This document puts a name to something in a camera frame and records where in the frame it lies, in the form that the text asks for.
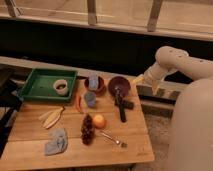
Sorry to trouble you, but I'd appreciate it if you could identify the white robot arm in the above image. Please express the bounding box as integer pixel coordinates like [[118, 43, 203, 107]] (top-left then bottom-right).
[[134, 46, 213, 171]]

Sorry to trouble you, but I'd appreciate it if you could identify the blue plastic cup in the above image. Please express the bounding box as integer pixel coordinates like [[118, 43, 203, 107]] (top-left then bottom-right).
[[84, 91, 96, 107]]

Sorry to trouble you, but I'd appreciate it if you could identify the white cup in tray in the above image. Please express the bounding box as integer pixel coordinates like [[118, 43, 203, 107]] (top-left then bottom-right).
[[53, 79, 68, 96]]

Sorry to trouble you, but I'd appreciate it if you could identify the dark maroon bowl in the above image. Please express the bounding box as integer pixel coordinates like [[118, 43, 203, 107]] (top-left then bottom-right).
[[108, 76, 131, 98]]

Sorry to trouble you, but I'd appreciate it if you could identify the black spatula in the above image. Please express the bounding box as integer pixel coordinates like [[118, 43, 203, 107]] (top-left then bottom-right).
[[115, 87, 134, 122]]

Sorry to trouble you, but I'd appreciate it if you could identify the brown bowl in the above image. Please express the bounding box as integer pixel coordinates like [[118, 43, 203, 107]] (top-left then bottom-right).
[[84, 76, 105, 95]]

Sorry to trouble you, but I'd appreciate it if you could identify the wooden table board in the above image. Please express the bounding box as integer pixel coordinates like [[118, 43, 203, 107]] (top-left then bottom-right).
[[0, 76, 155, 171]]

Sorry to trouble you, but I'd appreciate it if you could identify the orange apple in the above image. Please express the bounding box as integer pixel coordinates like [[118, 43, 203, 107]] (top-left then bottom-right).
[[93, 114, 106, 129]]

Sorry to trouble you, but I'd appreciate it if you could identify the red chili pepper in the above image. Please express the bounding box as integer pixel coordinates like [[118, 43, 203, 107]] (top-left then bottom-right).
[[75, 94, 83, 113]]

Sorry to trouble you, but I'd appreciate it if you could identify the silver fork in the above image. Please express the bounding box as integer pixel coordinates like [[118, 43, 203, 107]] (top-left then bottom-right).
[[99, 131, 128, 148]]

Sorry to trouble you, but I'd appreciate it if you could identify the dark grape bunch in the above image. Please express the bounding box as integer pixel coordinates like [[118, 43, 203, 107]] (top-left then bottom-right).
[[81, 114, 95, 145]]

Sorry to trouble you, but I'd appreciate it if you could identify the green plastic tray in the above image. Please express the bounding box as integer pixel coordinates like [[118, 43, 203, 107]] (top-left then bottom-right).
[[21, 68, 77, 103]]

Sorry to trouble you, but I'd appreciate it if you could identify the blue-grey cloth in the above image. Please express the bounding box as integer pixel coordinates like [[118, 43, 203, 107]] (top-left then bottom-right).
[[44, 128, 68, 156]]

